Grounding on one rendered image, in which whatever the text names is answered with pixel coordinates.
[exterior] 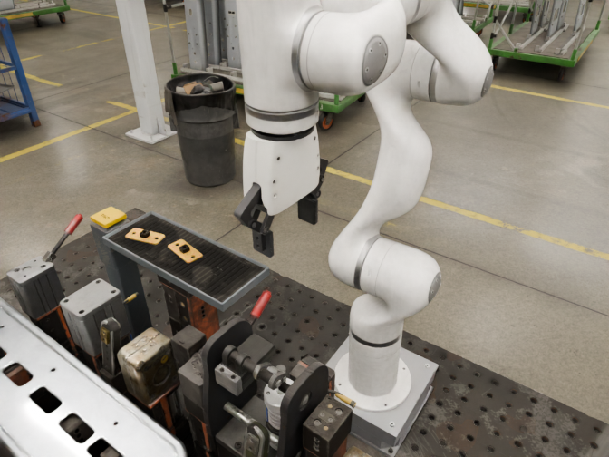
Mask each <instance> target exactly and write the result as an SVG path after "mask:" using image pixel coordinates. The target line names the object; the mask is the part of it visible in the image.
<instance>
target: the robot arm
mask: <svg viewBox="0 0 609 457"><path fill-rule="evenodd" d="M236 1H237V21H238V32H239V43H240V54H241V65H242V76H243V87H244V98H245V110H246V123H247V124H248V125H249V126H250V129H251V131H249V132H248V133H247V134H246V140H245V148H244V159H243V184H244V198H243V199H242V201H241V202H240V203H239V205H238V206H237V208H236V209H235V211H234V216H235V217H236V218H237V219H238V220H239V221H240V223H241V224H242V225H244V226H246V227H248V228H250V229H252V237H253V248H254V250H256V251H258V252H260V253H262V254H263V255H265V256H267V257H269V258H271V257H272V256H273V255H274V239H273V231H271V230H269V229H270V227H271V224H272V221H273V219H274V216H275V214H278V213H280V212H281V211H283V210H285V209H287V208H288V207H290V206H291V205H293V204H294V203H296V202H297V203H298V204H297V206H298V218H300V219H302V220H304V221H306V222H309V223H311V224H313V225H315V224H316V223H317V222H318V200H317V199H318V198H319V197H320V195H321V191H320V188H321V186H322V184H323V182H324V174H325V171H326V168H327V165H328V160H326V159H323V158H320V155H319V142H318V135H317V129H316V124H317V122H318V120H319V92H326V93H330V94H335V95H342V96H354V95H359V94H362V93H365V92H366V93H367V96H368V98H369V100H370V102H371V104H372V107H373V109H374V111H375V113H376V116H377V118H378V121H379V124H380V128H381V136H382V139H381V147H380V151H379V156H378V160H377V165H376V169H375V173H374V177H373V181H372V185H371V188H370V190H369V193H368V195H367V197H366V199H365V201H364V203H363V205H362V207H361V208H360V210H359V211H358V213H357V214H356V215H355V216H354V218H353V219H352V220H351V221H350V223H349V224H348V225H347V226H346V227H345V228H344V230H343V231H342V232H341V233H340V235H339V236H338V237H337V238H336V240H335V241H334V243H333V244H332V246H331V249H330V252H329V255H328V263H329V268H330V270H331V272H332V273H333V275H334V276H335V277H336V278H337V279H339V280H340V281H341V282H343V283H344V284H346V285H348V286H351V287H354V288H357V289H359V290H361V291H363V292H366V293H367V294H364V295H361V296H359V297H357V298H356V299H355V300H354V302H353V305H352V308H351V313H350V332H349V353H347V354H345V355H344V356H343V357H342V358H341V359H340V361H339V362H338V364H337V366H336V367H335V370H334V371H335V387H336V389H337V392H339V393H341V394H343V395H345V396H347V397H348V398H350V399H352V400H354V401H355V402H356V405H355V408H357V409H359V410H362V411H365V412H370V413H381V412H386V411H390V410H391V409H393V408H396V407H397V406H399V405H400V404H402V403H403V402H404V400H405V399H406V398H407V396H408V394H409V392H410V389H411V374H410V371H409V369H408V367H407V365H406V364H405V363H404V362H403V361H402V360H401V359H400V352H401V337H402V329H403V323H404V319H405V318H407V317H409V316H413V315H414V314H416V313H418V312H420V311H421V310H422V309H423V308H424V307H425V306H427V305H428V304H429V303H430V302H431V300H432V299H433V298H434V297H435V296H436V295H437V292H438V290H439V288H440V285H441V283H440V282H441V273H440V267H439V265H438V263H437V262H436V260H435V259H434V258H432V257H431V256H430V255H428V254H427V253H425V252H423V251H420V250H418V249H416V248H412V247H409V246H406V245H404V244H402V243H399V242H396V241H393V240H390V239H387V238H383V237H381V236H380V233H379V232H380V228H381V226H382V225H383V224H384V223H385V222H387V221H389V220H392V219H396V218H398V217H400V216H402V215H404V214H406V213H408V212H409V211H410V210H412V209H413V208H414V207H415V205H416V204H417V203H418V201H419V200H420V198H421V194H422V192H423V190H424V187H425V184H426V181H427V178H428V175H429V170H430V164H431V159H432V146H431V142H430V139H429V137H428V135H427V134H426V132H425V131H424V130H423V129H422V128H421V126H420V125H419V123H418V122H417V120H416V118H415V117H414V115H413V113H412V110H411V101H412V99H417V100H422V101H426V102H435V103H440V104H446V105H451V106H467V105H471V104H473V103H475V102H478V101H479V100H481V99H482V98H483V97H484V96H485V95H486V94H487V93H488V90H489V88H490V87H491V84H492V81H493V76H494V70H493V63H492V60H491V57H490V54H489V52H488V49H487V47H486V46H485V45H484V44H483V42H482V41H481V40H480V38H479V37H478V36H477V35H476V34H475V33H474V32H473V31H472V30H471V29H470V28H469V27H468V26H467V25H466V24H465V23H464V22H463V20H462V19H461V18H460V17H459V14H458V13H457V11H456V9H455V7H454V5H453V3H452V0H236ZM406 32H407V33H408V34H409V35H410V36H411V37H412V38H413V39H414V40H407V39H406ZM263 203H264V206H263ZM261 211H263V212H265V213H266V216H265V218H264V221H263V223H261V222H259V221H257V220H258V217H259V214H260V212H261Z"/></svg>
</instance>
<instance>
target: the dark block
mask: <svg viewBox="0 0 609 457"><path fill-rule="evenodd" d="M352 417H353V409H352V408H350V407H348V406H347V405H345V404H343V403H341V402H339V401H338V400H336V399H334V398H333V397H332V396H330V395H329V394H328V395H327V396H326V397H325V398H324V399H323V400H322V401H321V402H320V403H319V405H318V406H317V407H316V408H315V409H314V411H313V412H312V413H311V414H310V416H309V417H308V418H307V419H306V420H305V422H304V423H303V446H304V448H305V449H306V457H343V456H344V455H345V454H346V444H347V436H348V434H349V433H350V431H351V428H352Z"/></svg>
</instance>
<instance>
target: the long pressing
mask: <svg viewBox="0 0 609 457"><path fill-rule="evenodd" d="M1 326H4V327H2V328H1ZM0 348H2V349H3V350H4V351H5V352H6V356H5V357H3V358H1V359H0V443H1V444H2V445H3V446H4V447H5V448H6V449H7V450H8V451H9V452H10V453H11V454H12V455H13V456H14V457H93V456H92V455H90V454H89V452H88V450H89V448H90V447H91V446H92V445H93V444H94V443H96V442H97V441H99V440H104V441H105V442H106V443H108V444H109V445H110V446H111V447H112V448H113V449H114V450H115V451H116V452H118V453H119V454H120V455H121V456H122V457H188V454H187V450H186V447H185V445H184V443H183V442H182V441H181V440H180V439H179V438H178V437H177V436H175V435H174V434H173V433H171V432H170V431H169V430H167V429H166V428H165V427H164V426H162V425H161V424H160V423H158V422H157V421H156V420H155V419H153V418H152V417H151V416H150V415H148V414H147V413H145V412H144V411H143V410H142V409H140V408H139V406H138V405H136V404H135V403H134V402H132V401H131V400H130V399H129V398H127V397H126V396H125V395H123V394H122V393H121V392H119V391H118V390H117V389H116V388H114V387H113V386H112V385H111V384H109V383H108V382H107V381H105V380H104V379H103V378H101V377H100V376H99V375H98V374H96V373H95V372H94V371H93V370H92V369H91V368H90V367H88V366H87V365H86V364H84V363H83V362H82V361H80V360H79V359H78V358H77V357H75V356H74V355H73V354H71V353H70V352H69V351H68V350H66V349H65V348H64V347H63V346H61V345H60V344H59V343H57V342H56V341H55V340H53V339H52V338H51V337H50V336H48V335H47V334H46V333H45V332H44V331H43V330H42V329H40V328H39V327H38V326H36V325H35V324H34V323H32V322H31V321H30V320H29V319H27V318H26V317H25V316H23V315H22V314H21V313H20V312H18V311H17V310H16V309H15V308H13V307H12V306H10V305H9V304H8V303H7V302H5V301H4V300H3V299H2V298H1V297H0ZM15 363H17V364H19V365H20V366H22V367H23V369H24V370H25V371H27V372H28V373H29V374H30V375H31V376H32V377H33V379H32V380H31V381H29V382H28V383H26V384H25V385H22V386H17V385H16V384H15V383H14V382H13V381H12V380H11V379H10V378H9V377H8V376H6V375H5V374H4V370H5V369H6V368H7V367H8V366H10V365H12V364H15ZM52 369H55V371H54V372H51V371H52ZM42 387H44V388H46V389H47V390H48V391H49V392H50V393H51V394H53V395H54V396H55V397H56V398H57V399H58V400H59V401H61V402H62V405H61V406H60V407H59V408H57V409H56V410H55V411H53V412H52V413H46V412H45V411H44V410H43V409H42V408H41V407H40V406H39V405H38V404H37V403H35V402H34V401H33V400H32V399H31V398H30V396H31V394H32V393H34V392H35V391H37V390H38V389H40V388H42ZM71 414H75V415H77V416H78V417H79V418H80V419H81V420H82V421H83V422H84V423H86V424H87V425H88V426H89V427H90V428H91V429H92V430H93V431H94V434H93V436H92V437H91V438H89V439H88V440H87V441H86V442H83V443H78V442H76V441H75V440H74V439H73V438H72V436H71V435H70V434H69V433H67V432H66V431H65V430H64V429H63V428H62V427H61V425H60V424H61V422H62V421H63V420H64V419H65V418H67V417H68V416H69V415H71ZM116 422H118V424H116V425H114V423H116Z"/></svg>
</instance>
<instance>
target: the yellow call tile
mask: <svg viewBox="0 0 609 457"><path fill-rule="evenodd" d="M126 218H127V216H126V214H125V213H123V212H121V211H119V210H117V209H115V208H113V207H109V208H107V209H104V210H102V211H100V212H98V213H96V214H94V215H92V216H91V221H93V222H95V223H97V224H99V225H100V226H102V227H104V228H108V227H110V226H112V225H114V224H116V223H117V222H119V221H121V220H123V219H126Z"/></svg>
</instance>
